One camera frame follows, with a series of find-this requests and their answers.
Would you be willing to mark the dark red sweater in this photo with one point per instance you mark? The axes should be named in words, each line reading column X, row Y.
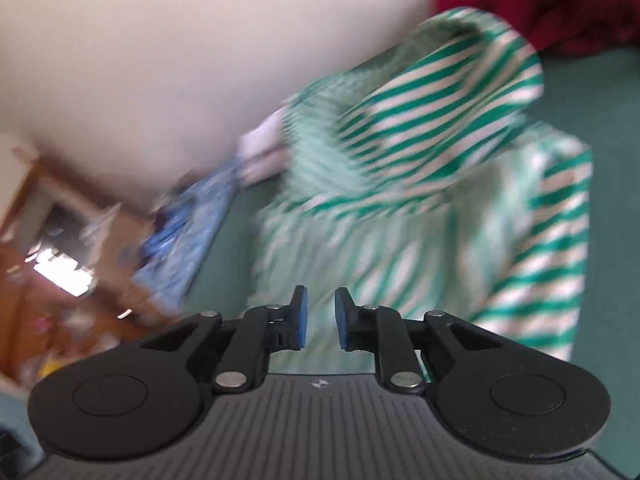
column 550, row 0

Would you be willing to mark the dark green table cover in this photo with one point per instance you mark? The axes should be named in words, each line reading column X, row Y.
column 610, row 110

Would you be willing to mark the white folded shirt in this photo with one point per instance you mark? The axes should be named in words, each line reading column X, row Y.
column 262, row 150

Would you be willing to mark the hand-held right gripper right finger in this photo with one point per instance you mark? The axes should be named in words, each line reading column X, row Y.
column 342, row 317

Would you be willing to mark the green striped shirt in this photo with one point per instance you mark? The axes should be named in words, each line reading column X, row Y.
column 425, row 170

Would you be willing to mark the blue patterned cloth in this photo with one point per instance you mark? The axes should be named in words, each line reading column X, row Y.
column 190, row 235

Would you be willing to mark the wooden cabinet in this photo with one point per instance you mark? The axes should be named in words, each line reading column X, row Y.
column 45, row 240

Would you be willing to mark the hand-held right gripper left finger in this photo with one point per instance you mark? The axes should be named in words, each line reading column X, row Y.
column 300, row 317

